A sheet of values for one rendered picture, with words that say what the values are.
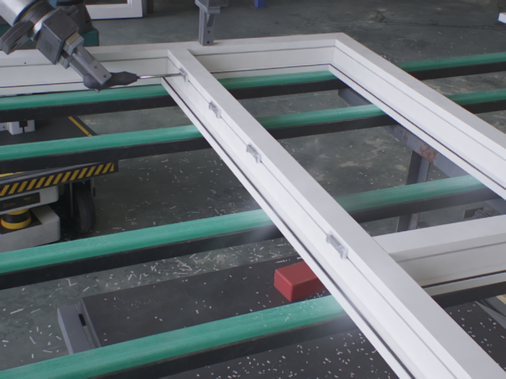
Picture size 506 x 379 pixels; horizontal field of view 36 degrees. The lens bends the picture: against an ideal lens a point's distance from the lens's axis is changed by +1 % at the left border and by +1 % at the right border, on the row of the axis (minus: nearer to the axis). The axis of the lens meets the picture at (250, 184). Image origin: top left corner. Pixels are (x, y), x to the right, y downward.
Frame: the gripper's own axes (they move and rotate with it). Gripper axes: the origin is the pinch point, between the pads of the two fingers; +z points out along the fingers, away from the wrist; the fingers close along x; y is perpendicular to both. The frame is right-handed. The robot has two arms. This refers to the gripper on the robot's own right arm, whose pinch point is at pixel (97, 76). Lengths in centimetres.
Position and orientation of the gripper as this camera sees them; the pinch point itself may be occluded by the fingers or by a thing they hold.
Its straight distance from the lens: 156.7
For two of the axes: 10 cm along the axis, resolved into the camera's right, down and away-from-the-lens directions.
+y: 6.2, -6.8, 3.8
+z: 7.1, 7.0, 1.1
